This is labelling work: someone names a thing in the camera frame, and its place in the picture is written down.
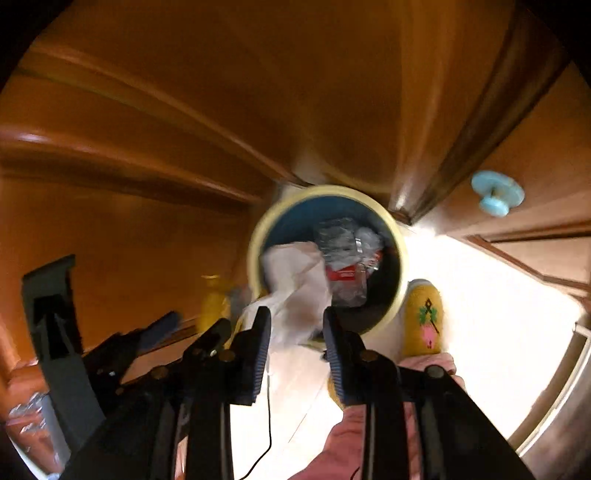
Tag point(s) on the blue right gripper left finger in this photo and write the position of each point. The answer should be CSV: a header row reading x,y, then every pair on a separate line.
x,y
247,368

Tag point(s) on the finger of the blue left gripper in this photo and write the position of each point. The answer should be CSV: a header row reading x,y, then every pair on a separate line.
x,y
158,331
209,342

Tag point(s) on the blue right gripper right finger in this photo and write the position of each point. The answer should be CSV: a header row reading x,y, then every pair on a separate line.
x,y
344,350

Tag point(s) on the white paper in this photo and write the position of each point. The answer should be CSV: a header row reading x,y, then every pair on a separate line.
x,y
299,294

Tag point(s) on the clear plastic packaging tray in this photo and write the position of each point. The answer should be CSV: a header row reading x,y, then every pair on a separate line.
x,y
345,242

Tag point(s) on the clear plastic bottle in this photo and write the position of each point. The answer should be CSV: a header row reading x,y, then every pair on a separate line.
x,y
349,294

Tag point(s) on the strawberry milk carton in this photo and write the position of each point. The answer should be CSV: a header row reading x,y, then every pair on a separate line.
x,y
352,272

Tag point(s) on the round trash bin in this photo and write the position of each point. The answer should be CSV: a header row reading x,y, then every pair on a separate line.
x,y
294,219

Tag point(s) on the yellow embroidered slipper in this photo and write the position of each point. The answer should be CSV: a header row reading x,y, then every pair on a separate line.
x,y
423,320

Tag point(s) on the wooden cabinet door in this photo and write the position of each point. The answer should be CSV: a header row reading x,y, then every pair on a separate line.
x,y
146,136

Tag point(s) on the blue cabinet knob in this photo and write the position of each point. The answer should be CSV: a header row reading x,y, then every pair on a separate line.
x,y
498,193

